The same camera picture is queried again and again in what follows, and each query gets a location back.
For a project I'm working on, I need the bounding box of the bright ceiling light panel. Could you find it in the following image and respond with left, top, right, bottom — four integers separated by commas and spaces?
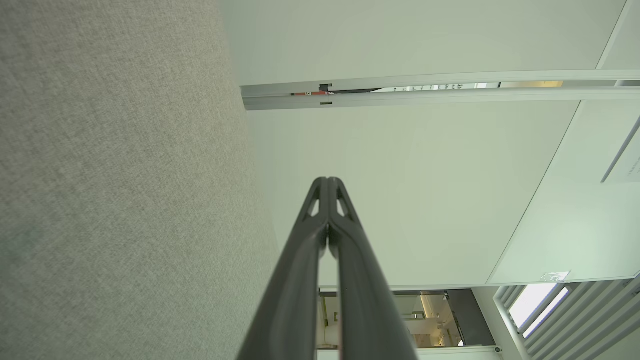
508, 283, 571, 339

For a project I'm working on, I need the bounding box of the dark framed glass opening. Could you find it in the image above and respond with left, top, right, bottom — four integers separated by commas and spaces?
317, 288, 497, 349

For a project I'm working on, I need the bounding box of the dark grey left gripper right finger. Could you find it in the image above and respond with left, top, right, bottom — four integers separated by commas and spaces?
328, 176, 419, 360

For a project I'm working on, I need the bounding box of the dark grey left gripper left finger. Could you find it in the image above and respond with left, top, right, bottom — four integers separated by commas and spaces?
237, 176, 330, 360

